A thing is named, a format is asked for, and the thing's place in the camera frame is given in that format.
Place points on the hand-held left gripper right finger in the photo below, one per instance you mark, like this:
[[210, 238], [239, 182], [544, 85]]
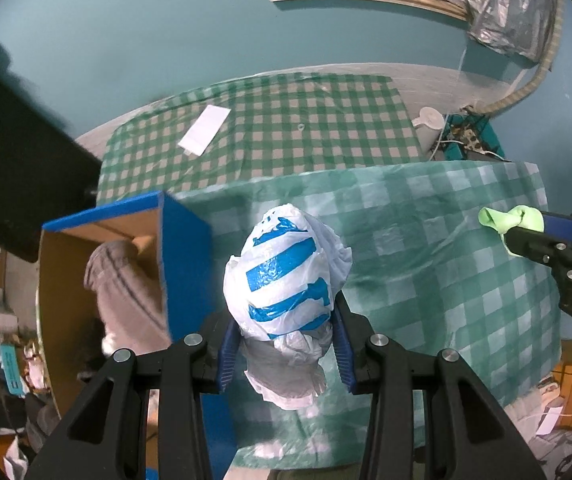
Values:
[[343, 355]]

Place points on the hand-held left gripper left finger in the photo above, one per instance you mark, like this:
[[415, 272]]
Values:
[[228, 355]]

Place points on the light green cloth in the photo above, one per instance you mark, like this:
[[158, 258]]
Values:
[[508, 220]]

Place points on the white blue striped plastic bag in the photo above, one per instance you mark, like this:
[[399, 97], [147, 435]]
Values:
[[286, 280]]

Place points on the cardboard box with blue edges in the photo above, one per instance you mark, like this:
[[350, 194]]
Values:
[[186, 260]]

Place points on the grey cloth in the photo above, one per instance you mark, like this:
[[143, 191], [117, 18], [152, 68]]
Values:
[[126, 285]]

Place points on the black sock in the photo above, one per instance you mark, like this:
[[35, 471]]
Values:
[[90, 357]]

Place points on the light green checked tablecloth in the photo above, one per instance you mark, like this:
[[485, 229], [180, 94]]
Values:
[[416, 285]]

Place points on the teal crate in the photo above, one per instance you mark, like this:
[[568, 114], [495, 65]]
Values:
[[471, 137]]

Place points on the white round plastic object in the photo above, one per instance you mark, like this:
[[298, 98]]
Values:
[[428, 117]]

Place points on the teal cardboard box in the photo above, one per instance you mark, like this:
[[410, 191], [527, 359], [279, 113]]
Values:
[[13, 370]]

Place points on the dark green checked cloth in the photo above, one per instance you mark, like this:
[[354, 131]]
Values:
[[291, 135]]

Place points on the white paper sheet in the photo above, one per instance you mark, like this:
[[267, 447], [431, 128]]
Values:
[[203, 130]]

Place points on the silver foil cover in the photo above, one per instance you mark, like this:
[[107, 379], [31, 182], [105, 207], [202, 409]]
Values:
[[506, 5]]

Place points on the black cabinet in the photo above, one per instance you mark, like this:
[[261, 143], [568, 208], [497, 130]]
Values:
[[21, 160]]

